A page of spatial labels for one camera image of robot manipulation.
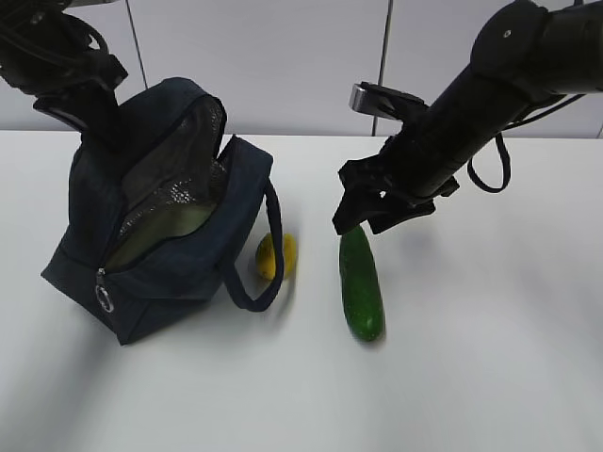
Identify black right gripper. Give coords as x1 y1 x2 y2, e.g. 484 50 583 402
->
333 134 460 234

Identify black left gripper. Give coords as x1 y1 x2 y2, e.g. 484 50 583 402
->
32 77 126 151

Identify green cucumber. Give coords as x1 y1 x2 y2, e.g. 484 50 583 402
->
338 226 385 343

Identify yellow lemon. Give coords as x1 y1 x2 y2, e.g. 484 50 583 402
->
255 234 297 281

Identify navy blue lunch bag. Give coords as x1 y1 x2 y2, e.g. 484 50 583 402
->
41 77 285 345

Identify green lidded glass container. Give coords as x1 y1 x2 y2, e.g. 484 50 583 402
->
105 203 216 268

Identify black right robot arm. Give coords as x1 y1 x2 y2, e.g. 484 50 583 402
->
333 1 602 234

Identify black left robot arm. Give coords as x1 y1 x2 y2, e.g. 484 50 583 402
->
1 1 128 149

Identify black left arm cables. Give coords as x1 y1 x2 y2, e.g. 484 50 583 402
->
0 0 112 67

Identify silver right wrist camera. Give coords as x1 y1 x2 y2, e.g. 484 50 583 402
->
349 82 429 123

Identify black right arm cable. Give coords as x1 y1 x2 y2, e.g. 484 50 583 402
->
468 93 585 193

